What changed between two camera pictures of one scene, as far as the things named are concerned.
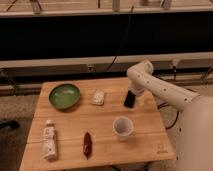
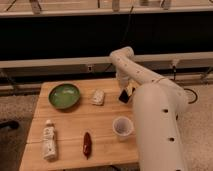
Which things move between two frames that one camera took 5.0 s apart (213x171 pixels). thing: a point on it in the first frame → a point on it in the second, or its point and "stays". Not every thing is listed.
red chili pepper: [87, 145] stays
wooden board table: [84, 122] stays
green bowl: [64, 96] stays
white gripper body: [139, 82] → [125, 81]
